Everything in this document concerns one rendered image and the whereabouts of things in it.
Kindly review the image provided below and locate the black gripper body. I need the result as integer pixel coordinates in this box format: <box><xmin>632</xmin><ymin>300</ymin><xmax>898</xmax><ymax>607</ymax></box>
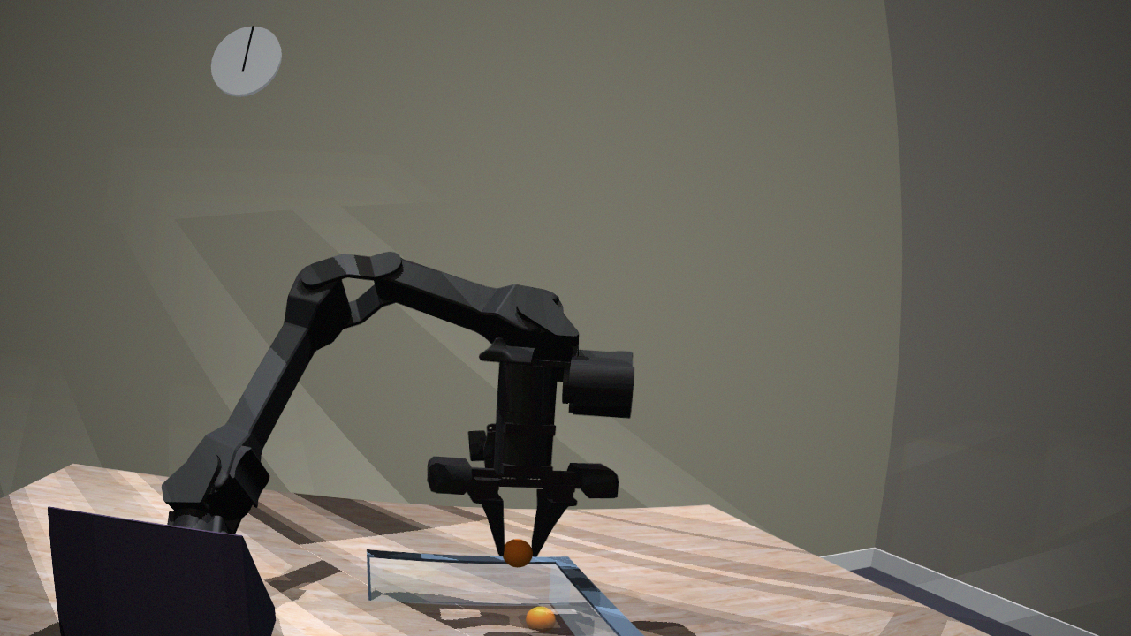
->
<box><xmin>428</xmin><ymin>409</ymin><xmax>619</xmax><ymax>498</ymax></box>

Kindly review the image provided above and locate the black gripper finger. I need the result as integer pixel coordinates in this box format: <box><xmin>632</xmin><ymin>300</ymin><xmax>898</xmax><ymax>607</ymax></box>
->
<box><xmin>530</xmin><ymin>489</ymin><xmax>577</xmax><ymax>557</ymax></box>
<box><xmin>467</xmin><ymin>490</ymin><xmax>506</xmax><ymax>557</ymax></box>

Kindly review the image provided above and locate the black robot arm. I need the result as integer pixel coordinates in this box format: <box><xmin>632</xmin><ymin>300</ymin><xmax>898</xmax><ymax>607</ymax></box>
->
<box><xmin>162</xmin><ymin>252</ymin><xmax>634</xmax><ymax>534</ymax></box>

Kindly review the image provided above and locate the translucent orange ball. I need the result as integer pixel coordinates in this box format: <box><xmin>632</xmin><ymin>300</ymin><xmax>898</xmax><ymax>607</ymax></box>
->
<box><xmin>526</xmin><ymin>607</ymin><xmax>556</xmax><ymax>633</ymax></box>

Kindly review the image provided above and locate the dark brown ball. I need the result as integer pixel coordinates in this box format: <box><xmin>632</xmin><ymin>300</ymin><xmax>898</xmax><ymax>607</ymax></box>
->
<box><xmin>503</xmin><ymin>539</ymin><xmax>533</xmax><ymax>568</ymax></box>

